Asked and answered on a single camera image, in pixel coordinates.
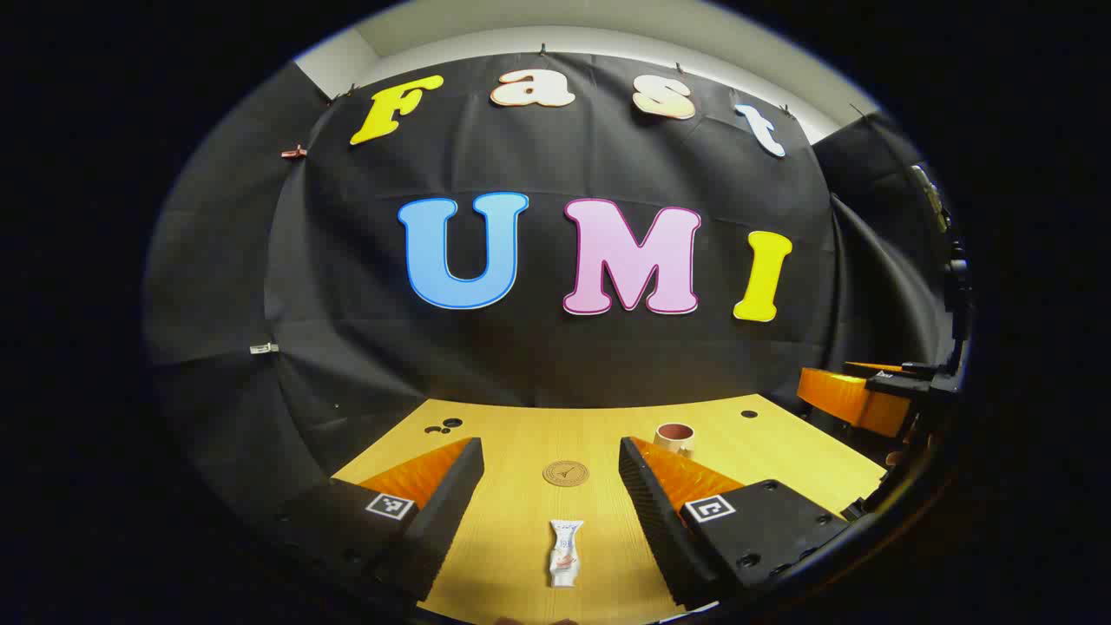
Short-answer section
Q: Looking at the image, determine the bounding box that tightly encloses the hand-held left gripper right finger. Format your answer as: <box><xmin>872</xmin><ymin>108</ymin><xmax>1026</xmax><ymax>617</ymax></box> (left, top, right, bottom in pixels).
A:
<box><xmin>618</xmin><ymin>437</ymin><xmax>851</xmax><ymax>611</ymax></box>

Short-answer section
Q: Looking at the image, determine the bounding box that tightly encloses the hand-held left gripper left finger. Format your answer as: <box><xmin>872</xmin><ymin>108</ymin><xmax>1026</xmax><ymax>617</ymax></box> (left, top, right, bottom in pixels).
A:
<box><xmin>278</xmin><ymin>437</ymin><xmax>484</xmax><ymax>604</ymax></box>

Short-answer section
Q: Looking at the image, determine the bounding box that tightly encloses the black backdrop cloth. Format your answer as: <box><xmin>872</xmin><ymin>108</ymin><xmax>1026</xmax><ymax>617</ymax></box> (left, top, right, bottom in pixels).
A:
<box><xmin>143</xmin><ymin>52</ymin><xmax>956</xmax><ymax>522</ymax></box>

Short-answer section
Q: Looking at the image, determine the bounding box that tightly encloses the wooden desktop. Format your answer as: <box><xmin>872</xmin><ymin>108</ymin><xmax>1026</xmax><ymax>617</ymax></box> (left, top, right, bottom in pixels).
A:
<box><xmin>332</xmin><ymin>393</ymin><xmax>888</xmax><ymax>625</ymax></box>

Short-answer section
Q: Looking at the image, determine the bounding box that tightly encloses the white toothpaste tube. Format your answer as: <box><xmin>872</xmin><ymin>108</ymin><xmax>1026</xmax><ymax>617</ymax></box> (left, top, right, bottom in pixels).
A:
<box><xmin>549</xmin><ymin>519</ymin><xmax>585</xmax><ymax>589</ymax></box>

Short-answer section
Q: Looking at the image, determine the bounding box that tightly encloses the beige cup with handle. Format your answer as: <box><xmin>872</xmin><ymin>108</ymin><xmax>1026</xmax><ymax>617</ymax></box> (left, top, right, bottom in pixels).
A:
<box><xmin>653</xmin><ymin>423</ymin><xmax>697</xmax><ymax>458</ymax></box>

